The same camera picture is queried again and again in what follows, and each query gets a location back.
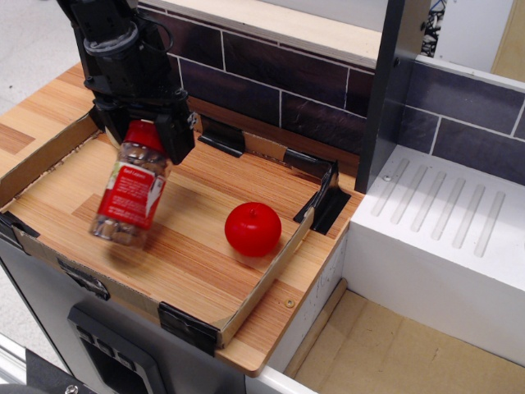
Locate wooden ledge shelf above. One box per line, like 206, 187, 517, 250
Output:
146, 1, 381, 69

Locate dark grey vertical post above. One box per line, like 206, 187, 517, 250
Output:
355, 0, 429, 194

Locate red lidded basil spice bottle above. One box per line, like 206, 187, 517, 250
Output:
89, 120, 171, 248

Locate white sink drainboard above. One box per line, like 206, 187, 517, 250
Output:
343, 146, 524, 364

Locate cardboard fence with black tape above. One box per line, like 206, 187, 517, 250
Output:
0, 84, 353, 357

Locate black oven control panel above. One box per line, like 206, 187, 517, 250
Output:
68, 307, 166, 393

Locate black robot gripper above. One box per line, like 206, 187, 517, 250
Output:
58, 1, 195, 165

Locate red toy apple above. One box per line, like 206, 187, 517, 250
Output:
224, 202, 282, 257

